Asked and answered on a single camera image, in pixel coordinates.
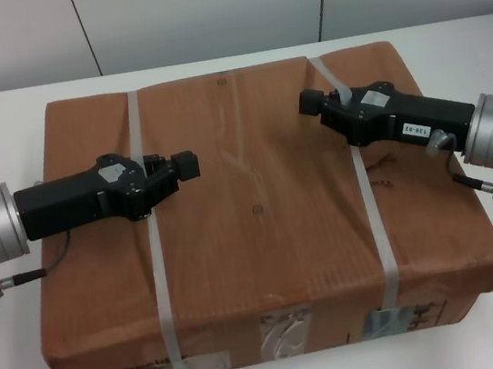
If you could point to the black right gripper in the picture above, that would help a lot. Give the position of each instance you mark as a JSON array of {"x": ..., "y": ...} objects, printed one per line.
[{"x": 380, "y": 120}]

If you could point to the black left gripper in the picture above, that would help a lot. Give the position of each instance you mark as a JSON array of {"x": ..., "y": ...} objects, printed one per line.
[{"x": 66, "y": 205}]

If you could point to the brown cardboard box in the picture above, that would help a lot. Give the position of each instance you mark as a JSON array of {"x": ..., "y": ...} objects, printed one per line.
[{"x": 260, "y": 247}]

